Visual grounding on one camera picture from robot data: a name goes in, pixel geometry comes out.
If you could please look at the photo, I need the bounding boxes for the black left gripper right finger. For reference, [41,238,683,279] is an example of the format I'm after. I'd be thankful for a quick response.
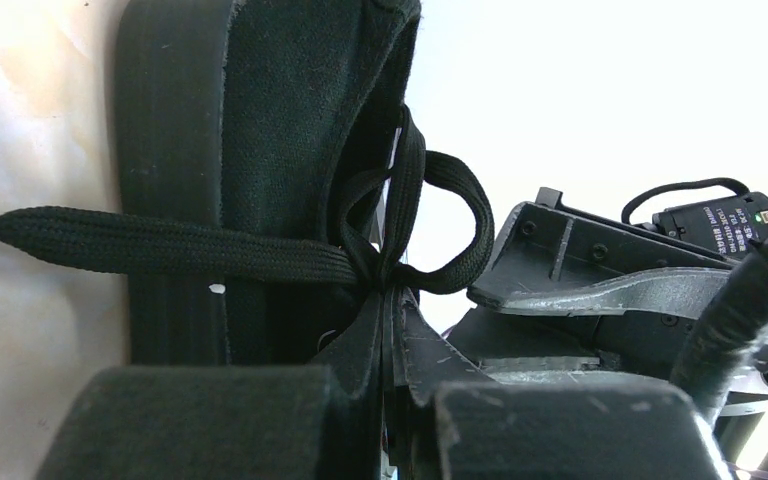
[383,288,495,479]

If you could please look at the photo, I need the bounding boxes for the black shoelace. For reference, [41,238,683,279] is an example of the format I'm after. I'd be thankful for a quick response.
[0,111,494,295]

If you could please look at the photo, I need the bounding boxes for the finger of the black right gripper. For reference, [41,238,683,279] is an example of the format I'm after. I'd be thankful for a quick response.
[467,202,734,317]
[446,307,696,380]

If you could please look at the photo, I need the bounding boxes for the black canvas sneaker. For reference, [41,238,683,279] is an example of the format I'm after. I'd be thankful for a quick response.
[112,1,420,365]

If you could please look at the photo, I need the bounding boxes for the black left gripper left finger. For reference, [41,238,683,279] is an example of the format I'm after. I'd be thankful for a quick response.
[312,293,383,479]

